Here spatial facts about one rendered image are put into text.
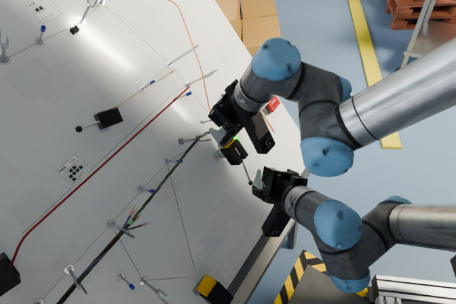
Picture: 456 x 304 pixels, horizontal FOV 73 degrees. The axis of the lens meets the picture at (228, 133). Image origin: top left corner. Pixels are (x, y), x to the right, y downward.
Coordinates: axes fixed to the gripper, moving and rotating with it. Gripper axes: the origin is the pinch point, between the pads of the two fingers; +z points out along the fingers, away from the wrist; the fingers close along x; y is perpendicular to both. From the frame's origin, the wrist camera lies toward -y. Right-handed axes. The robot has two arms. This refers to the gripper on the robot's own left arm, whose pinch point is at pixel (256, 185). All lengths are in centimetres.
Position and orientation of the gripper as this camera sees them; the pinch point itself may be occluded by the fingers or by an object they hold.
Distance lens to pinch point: 86.9
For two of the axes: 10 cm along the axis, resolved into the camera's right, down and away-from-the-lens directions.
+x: -9.3, -1.3, -3.5
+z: -3.4, -1.1, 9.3
